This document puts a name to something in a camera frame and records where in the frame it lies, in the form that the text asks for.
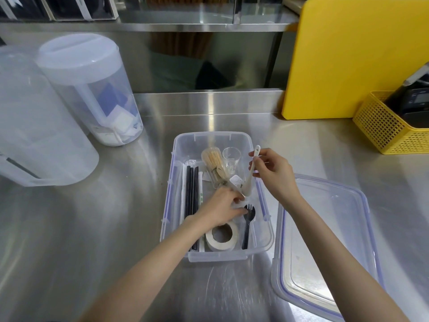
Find yellow plastic basket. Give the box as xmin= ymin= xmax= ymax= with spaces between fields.
xmin=352 ymin=91 xmax=429 ymax=155

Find clear plastic wrapper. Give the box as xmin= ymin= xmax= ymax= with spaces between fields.
xmin=229 ymin=184 xmax=252 ymax=212

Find white paper-wrapped straw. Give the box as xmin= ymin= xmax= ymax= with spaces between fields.
xmin=198 ymin=171 xmax=206 ymax=252

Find clear storage box lid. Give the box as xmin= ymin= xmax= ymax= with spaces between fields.
xmin=271 ymin=174 xmax=385 ymax=322

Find small clear plastic cup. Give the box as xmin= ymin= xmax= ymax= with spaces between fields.
xmin=222 ymin=147 xmax=242 ymax=175

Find person's left hand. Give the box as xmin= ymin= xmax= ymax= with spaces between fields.
xmin=194 ymin=187 xmax=247 ymax=229

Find white plastic spoon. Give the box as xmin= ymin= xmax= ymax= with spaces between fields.
xmin=242 ymin=145 xmax=261 ymax=199

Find person's right forearm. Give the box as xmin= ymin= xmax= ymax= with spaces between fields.
xmin=280 ymin=194 xmax=411 ymax=322

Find person's left forearm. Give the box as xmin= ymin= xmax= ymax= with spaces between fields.
xmin=79 ymin=214 xmax=220 ymax=322

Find stainless steel shelf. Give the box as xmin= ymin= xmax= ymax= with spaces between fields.
xmin=116 ymin=0 xmax=300 ymax=32

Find white masking tape roll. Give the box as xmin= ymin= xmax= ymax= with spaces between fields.
xmin=205 ymin=220 xmax=239 ymax=253

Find black plastic fork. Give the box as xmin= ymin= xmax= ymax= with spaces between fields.
xmin=242 ymin=204 xmax=257 ymax=250

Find clear plastic storage box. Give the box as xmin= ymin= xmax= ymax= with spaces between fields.
xmin=160 ymin=131 xmax=275 ymax=263

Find person's right hand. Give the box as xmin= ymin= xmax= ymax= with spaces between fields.
xmin=248 ymin=148 xmax=302 ymax=207

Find bamboo whisk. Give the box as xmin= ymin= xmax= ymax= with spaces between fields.
xmin=201 ymin=147 xmax=229 ymax=190

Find dark bins with white frames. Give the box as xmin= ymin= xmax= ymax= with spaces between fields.
xmin=0 ymin=0 xmax=118 ymax=22

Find black device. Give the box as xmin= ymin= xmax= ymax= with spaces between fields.
xmin=383 ymin=62 xmax=429 ymax=130

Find clear pitcher with white lid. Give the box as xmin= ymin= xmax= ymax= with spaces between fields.
xmin=35 ymin=33 xmax=144 ymax=147

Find large clear plastic pitcher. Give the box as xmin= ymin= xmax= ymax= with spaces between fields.
xmin=0 ymin=45 xmax=100 ymax=188

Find yellow cutting board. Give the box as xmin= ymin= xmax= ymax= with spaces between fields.
xmin=281 ymin=0 xmax=429 ymax=121

